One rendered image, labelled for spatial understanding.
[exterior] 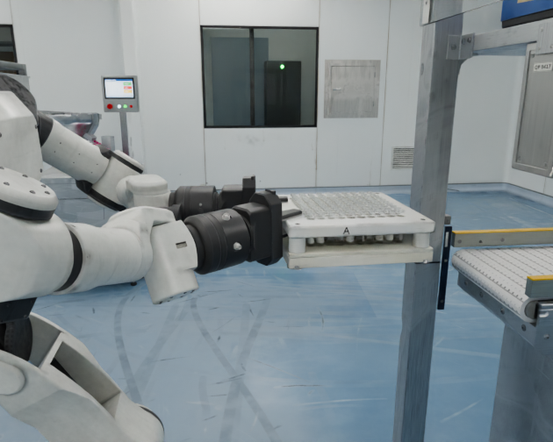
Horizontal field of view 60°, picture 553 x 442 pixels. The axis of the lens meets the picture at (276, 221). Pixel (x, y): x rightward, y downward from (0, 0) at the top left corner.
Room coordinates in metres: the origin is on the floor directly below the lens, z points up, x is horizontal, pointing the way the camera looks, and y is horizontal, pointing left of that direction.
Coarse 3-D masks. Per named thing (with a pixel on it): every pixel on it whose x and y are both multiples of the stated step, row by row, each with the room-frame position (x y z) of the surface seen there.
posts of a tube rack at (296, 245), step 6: (414, 234) 0.77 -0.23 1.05; (420, 234) 0.76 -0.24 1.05; (426, 234) 0.76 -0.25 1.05; (294, 240) 0.73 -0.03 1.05; (300, 240) 0.73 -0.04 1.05; (414, 240) 0.77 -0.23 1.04; (420, 240) 0.76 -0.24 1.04; (426, 240) 0.76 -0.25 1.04; (294, 246) 0.73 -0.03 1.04; (300, 246) 0.73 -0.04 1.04; (414, 246) 0.77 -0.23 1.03; (420, 246) 0.76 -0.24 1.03; (426, 246) 0.76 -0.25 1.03; (294, 252) 0.73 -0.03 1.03; (300, 252) 0.73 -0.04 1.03
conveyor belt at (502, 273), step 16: (464, 256) 0.97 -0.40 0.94; (480, 256) 0.96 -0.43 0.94; (496, 256) 0.96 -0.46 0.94; (512, 256) 0.96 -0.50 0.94; (528, 256) 0.96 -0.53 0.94; (544, 256) 0.96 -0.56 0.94; (464, 272) 0.95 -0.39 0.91; (480, 272) 0.90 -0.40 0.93; (496, 272) 0.87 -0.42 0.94; (512, 272) 0.87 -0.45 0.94; (528, 272) 0.87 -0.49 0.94; (544, 272) 0.87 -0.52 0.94; (496, 288) 0.83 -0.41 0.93; (512, 288) 0.80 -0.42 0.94; (512, 304) 0.78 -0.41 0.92; (528, 320) 0.76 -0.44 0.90
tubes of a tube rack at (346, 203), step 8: (304, 200) 0.88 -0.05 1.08; (312, 200) 0.89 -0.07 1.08; (320, 200) 0.90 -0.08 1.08; (328, 200) 0.88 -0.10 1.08; (336, 200) 0.88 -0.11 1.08; (344, 200) 0.88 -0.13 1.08; (352, 200) 0.88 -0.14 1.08; (360, 200) 0.89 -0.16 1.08; (368, 200) 0.90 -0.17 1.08; (376, 200) 0.88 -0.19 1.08; (312, 208) 0.81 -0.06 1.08; (320, 208) 0.83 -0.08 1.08; (328, 208) 0.81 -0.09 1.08; (336, 208) 0.81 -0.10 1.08; (344, 208) 0.82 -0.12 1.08; (352, 208) 0.82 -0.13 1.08; (360, 208) 0.84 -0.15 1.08; (368, 208) 0.81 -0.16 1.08; (376, 208) 0.82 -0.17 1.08; (384, 208) 0.82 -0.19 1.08; (336, 216) 0.80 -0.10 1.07; (344, 240) 0.80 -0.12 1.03
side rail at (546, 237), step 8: (496, 232) 1.02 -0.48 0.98; (504, 232) 1.02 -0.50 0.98; (512, 232) 1.02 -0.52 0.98; (520, 232) 1.03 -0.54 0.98; (528, 232) 1.03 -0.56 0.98; (536, 232) 1.03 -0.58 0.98; (544, 232) 1.03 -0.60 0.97; (552, 232) 1.04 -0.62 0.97; (456, 240) 1.01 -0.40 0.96; (464, 240) 1.01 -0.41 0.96; (472, 240) 1.01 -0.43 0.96; (488, 240) 1.02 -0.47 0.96; (496, 240) 1.02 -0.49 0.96; (504, 240) 1.02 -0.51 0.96; (512, 240) 1.02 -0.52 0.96; (520, 240) 1.03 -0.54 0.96; (528, 240) 1.03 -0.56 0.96; (536, 240) 1.03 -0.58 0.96; (544, 240) 1.03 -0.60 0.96; (552, 240) 1.04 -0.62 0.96
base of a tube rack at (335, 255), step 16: (288, 240) 0.80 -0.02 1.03; (384, 240) 0.80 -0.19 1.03; (288, 256) 0.74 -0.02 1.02; (304, 256) 0.73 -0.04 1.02; (320, 256) 0.73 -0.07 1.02; (336, 256) 0.74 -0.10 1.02; (352, 256) 0.74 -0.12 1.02; (368, 256) 0.75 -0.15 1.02; (384, 256) 0.75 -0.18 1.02; (400, 256) 0.75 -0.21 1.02; (416, 256) 0.76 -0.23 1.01; (432, 256) 0.76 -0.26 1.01
